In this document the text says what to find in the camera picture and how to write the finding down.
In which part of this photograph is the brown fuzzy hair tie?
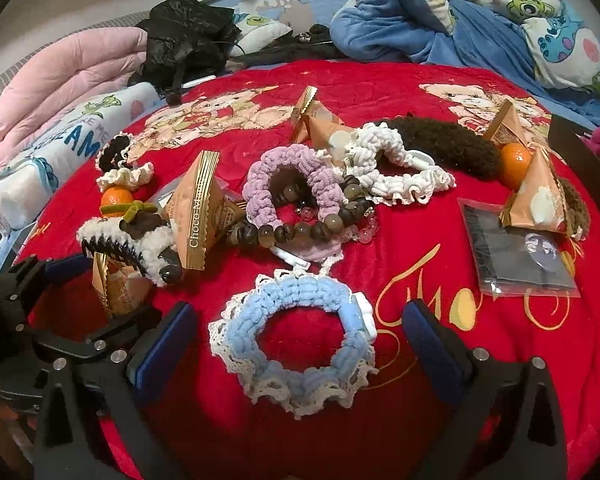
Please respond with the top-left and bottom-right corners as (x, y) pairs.
(560, 180), (592, 241)

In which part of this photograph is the white ruffle scrunchie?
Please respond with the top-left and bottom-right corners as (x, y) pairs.
(97, 162), (155, 192)

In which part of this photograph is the blue printed monster blanket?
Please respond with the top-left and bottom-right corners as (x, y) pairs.
(330, 0), (600, 127)

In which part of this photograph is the white crochet scrunchie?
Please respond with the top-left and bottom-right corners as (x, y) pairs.
(345, 122), (456, 207)

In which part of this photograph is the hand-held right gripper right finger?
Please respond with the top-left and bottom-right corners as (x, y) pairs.
(402, 300), (567, 480)

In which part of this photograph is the black puffer jacket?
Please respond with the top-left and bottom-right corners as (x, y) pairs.
(135, 0), (242, 92)

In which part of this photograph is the white round hair clip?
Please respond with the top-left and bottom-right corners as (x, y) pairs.
(325, 129), (353, 162)

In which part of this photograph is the black garment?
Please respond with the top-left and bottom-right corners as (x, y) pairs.
(230, 25), (342, 70)

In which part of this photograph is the pink quilt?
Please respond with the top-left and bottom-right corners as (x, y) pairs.
(0, 27), (148, 161)

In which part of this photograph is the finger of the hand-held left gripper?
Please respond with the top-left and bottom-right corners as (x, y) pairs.
(27, 306), (163, 357)
(10, 256), (92, 291)

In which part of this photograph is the blue crochet scrunchie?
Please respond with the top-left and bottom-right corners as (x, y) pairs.
(209, 269), (379, 420)

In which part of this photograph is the clear plastic bag black insert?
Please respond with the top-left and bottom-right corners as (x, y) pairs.
(457, 197), (581, 297)

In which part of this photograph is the triangular orange snack packet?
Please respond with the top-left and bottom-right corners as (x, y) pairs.
(482, 100), (527, 147)
(172, 150), (246, 268)
(500, 147), (586, 238)
(92, 252), (153, 317)
(290, 86), (347, 144)

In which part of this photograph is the white printed monster pillow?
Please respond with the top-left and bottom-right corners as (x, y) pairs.
(0, 82), (158, 241)

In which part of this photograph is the brown bead bracelet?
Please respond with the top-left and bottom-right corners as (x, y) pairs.
(225, 182), (343, 252)

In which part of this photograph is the red printed blanket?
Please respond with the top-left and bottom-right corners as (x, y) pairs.
(25, 60), (600, 480)

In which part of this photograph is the black lace scrunchie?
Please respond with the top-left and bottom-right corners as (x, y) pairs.
(96, 132), (133, 171)

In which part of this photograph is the clear bead bracelet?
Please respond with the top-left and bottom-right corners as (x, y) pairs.
(297, 202), (381, 244)

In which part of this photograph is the black box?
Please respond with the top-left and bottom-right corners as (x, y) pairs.
(550, 115), (600, 183)

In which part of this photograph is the clear suction hook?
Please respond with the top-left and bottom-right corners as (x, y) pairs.
(525, 232), (561, 274)

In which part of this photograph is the small white printed pillow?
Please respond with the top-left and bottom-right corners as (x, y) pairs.
(230, 10), (292, 57)

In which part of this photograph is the tangerine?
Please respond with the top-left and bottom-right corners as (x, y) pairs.
(500, 143), (534, 191)
(101, 186), (134, 218)

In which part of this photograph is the dark wooden bead bracelet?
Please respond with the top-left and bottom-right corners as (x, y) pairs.
(337, 174), (378, 228)

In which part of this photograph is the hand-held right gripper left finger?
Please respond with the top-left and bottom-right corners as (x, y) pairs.
(34, 302), (199, 480)

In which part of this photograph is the dark brown fuzzy scrunchie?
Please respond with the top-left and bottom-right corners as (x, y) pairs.
(375, 116), (503, 182)

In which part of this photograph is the purple crochet scrunchie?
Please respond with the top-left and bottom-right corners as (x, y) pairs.
(242, 144), (345, 262)

